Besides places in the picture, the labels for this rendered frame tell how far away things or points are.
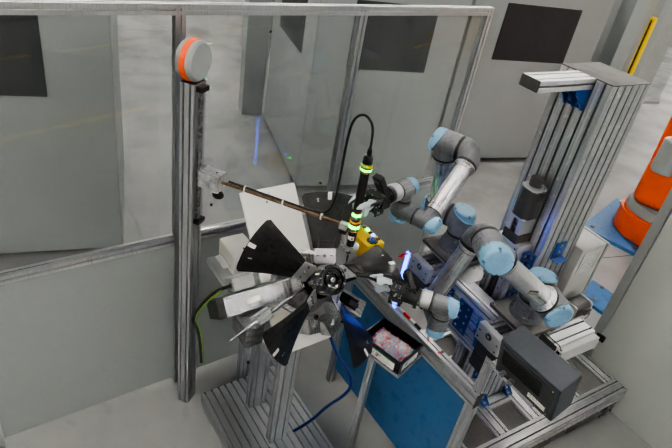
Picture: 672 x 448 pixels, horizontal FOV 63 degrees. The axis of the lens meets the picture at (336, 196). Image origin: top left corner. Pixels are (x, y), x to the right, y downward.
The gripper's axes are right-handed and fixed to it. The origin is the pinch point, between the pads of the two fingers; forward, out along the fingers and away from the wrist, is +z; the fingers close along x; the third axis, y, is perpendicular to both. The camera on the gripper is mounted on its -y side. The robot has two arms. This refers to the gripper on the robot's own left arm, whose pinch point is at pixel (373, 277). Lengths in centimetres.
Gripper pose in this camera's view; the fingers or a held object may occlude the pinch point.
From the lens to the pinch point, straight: 222.8
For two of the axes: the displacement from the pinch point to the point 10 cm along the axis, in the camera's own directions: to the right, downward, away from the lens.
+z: -9.3, -2.9, 2.1
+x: -1.2, 7.9, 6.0
